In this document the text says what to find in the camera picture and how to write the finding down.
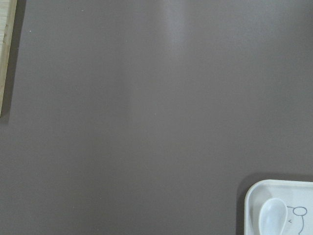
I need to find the cream rectangular tray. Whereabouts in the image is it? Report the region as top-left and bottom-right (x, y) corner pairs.
(244, 180), (313, 235)

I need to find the wooden cutting board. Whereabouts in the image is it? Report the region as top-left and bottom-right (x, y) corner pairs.
(0, 0), (18, 116)

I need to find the white ceramic spoon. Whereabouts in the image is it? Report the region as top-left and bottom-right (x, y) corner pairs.
(258, 198), (288, 235)

